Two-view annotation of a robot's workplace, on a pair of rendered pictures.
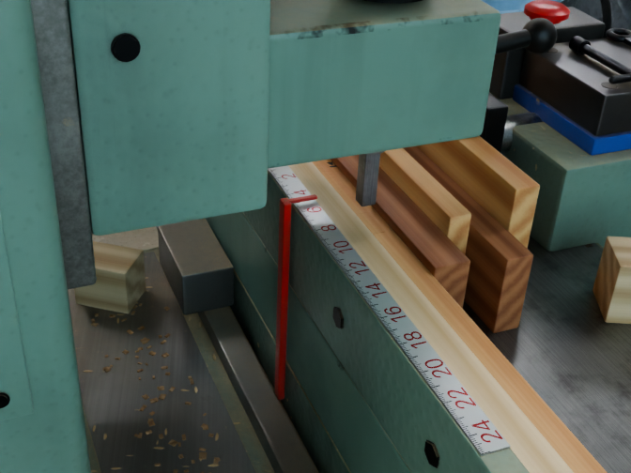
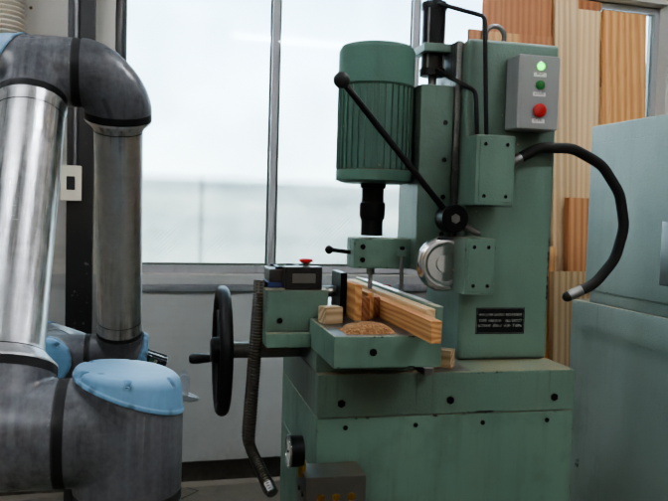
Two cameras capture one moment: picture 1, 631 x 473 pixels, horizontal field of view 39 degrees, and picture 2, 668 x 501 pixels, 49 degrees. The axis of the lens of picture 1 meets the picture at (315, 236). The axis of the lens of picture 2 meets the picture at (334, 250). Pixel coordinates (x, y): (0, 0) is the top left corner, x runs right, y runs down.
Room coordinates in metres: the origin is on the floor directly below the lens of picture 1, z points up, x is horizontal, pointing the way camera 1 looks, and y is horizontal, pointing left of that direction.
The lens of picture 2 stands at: (2.14, 0.21, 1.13)
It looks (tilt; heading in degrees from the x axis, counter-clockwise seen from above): 3 degrees down; 191
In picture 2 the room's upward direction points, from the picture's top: 2 degrees clockwise
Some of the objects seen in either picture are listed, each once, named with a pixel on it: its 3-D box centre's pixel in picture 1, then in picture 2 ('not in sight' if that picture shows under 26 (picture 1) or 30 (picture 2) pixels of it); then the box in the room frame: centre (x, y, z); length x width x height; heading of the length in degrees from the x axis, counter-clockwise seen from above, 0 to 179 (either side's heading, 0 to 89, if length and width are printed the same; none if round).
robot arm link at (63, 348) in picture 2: not in sight; (56, 356); (0.81, -0.61, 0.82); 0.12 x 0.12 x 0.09; 24
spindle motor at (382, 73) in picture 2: not in sight; (375, 115); (0.45, -0.03, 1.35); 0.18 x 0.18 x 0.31
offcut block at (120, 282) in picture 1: (109, 277); (442, 357); (0.54, 0.15, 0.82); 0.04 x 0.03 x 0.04; 78
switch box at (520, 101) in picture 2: not in sight; (532, 93); (0.44, 0.32, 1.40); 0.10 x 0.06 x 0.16; 114
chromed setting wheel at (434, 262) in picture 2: not in sight; (442, 263); (0.51, 0.14, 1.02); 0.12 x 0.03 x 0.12; 114
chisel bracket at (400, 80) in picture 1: (340, 78); (379, 255); (0.44, -0.01, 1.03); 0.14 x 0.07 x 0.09; 114
